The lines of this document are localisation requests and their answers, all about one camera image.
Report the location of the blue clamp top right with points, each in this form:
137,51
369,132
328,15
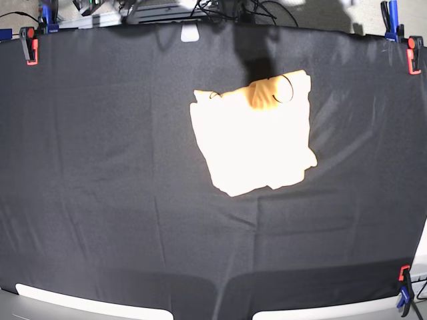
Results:
394,30

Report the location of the blue clamp top left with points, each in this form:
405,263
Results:
48,16

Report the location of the red black clamp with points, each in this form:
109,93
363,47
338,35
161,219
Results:
30,45
415,43

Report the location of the yellow t-shirt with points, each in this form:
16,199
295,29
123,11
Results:
255,136

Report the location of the black table cloth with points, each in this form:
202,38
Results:
105,195

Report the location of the red blue clamp lower right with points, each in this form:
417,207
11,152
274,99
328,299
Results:
406,291

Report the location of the red black clamp left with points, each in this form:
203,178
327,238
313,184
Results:
30,45

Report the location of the red black clamp right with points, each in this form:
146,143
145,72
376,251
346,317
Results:
415,43

